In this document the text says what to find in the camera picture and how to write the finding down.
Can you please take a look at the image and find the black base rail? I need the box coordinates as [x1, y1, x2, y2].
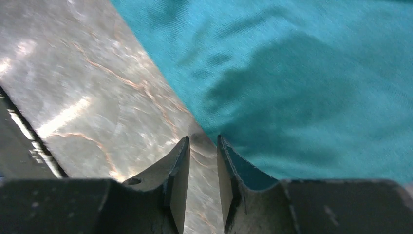
[0, 88, 68, 179]

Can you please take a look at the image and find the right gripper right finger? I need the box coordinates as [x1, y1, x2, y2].
[217, 136, 413, 234]

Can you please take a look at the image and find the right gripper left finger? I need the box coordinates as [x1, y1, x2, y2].
[0, 137, 190, 234]

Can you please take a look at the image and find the teal cloth napkin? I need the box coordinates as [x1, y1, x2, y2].
[113, 0, 413, 184]

